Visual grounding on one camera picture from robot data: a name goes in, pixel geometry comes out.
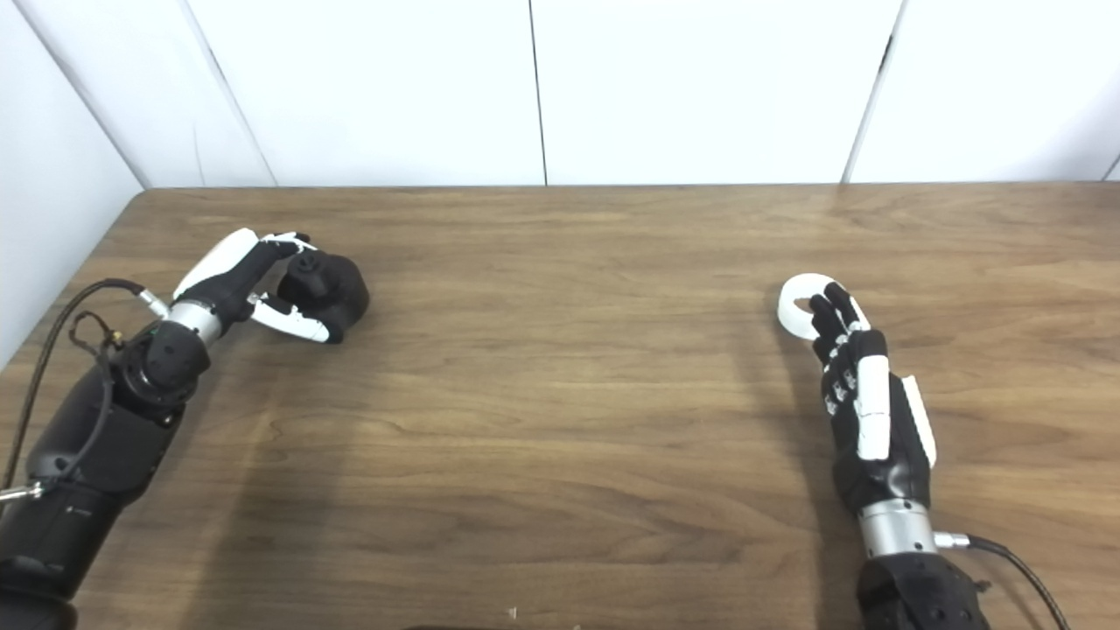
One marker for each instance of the black and white right hand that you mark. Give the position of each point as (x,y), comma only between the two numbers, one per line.
(892,464)

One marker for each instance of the black and white left hand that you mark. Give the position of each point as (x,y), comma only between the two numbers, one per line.
(229,278)

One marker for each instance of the round black stepped part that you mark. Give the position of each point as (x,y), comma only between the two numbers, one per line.
(346,289)

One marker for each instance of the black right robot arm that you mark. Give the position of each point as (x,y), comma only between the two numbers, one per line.
(919,591)

